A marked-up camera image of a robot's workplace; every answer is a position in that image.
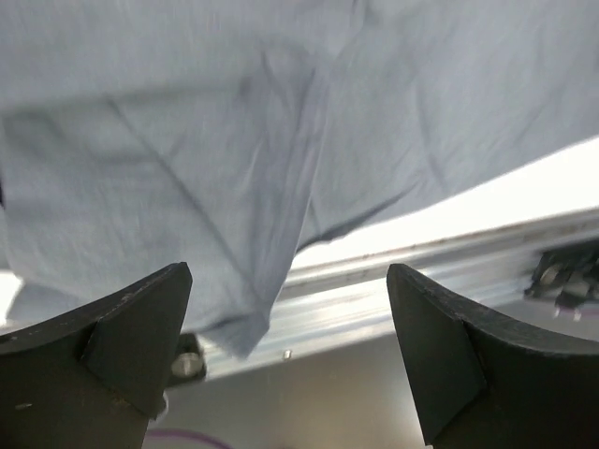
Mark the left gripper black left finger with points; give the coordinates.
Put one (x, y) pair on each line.
(94, 377)

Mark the grey long sleeve shirt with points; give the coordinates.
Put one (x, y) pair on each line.
(231, 134)

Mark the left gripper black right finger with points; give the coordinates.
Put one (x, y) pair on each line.
(481, 379)

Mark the aluminium rail frame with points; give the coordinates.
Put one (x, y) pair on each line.
(330, 373)

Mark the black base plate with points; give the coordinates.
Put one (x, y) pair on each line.
(567, 278)
(188, 365)

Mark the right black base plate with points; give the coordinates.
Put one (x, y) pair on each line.
(567, 278)

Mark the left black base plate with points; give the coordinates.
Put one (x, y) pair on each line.
(188, 365)

